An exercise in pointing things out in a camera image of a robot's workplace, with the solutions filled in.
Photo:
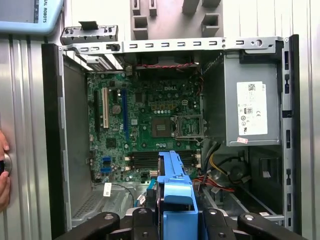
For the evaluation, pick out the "metal socket cover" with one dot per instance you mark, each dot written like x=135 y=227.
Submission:
x=188 y=137

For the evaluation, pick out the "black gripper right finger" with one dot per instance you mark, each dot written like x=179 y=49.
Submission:
x=217 y=225

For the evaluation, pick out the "grey slot cover retainer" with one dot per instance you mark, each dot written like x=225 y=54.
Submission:
x=75 y=35

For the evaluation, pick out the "CPU socket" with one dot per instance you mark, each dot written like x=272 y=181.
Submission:
x=161 y=127

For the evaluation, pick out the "black expansion slot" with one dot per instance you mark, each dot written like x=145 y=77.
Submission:
x=96 y=115

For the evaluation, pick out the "black PC case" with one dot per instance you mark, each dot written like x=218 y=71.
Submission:
x=51 y=125

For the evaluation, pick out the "grey power supply unit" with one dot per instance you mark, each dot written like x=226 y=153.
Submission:
x=232 y=120

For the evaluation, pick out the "black RAM slot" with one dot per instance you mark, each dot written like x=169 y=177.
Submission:
x=145 y=167
x=145 y=162
x=145 y=158
x=145 y=153

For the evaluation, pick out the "bare person hand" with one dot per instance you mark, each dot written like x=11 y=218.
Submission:
x=5 y=190

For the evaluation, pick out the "blue expansion slot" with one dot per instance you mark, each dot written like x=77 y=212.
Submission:
x=125 y=117

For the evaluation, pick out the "green motherboard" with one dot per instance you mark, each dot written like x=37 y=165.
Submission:
x=140 y=100

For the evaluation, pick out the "white expansion slot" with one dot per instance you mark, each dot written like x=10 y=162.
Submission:
x=105 y=107

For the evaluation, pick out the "grey metal disk bay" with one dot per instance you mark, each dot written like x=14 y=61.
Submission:
x=117 y=200

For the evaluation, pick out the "pale blue teach pendant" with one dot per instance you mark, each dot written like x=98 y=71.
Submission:
x=50 y=25

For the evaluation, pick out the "grey parts rack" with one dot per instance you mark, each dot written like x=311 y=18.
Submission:
x=175 y=22

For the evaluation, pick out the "hard disk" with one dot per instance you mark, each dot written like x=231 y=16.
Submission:
x=178 y=195

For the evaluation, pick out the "silver coin cell battery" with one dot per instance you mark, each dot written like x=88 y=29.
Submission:
x=116 y=108

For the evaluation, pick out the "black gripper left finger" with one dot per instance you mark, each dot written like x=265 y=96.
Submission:
x=145 y=225

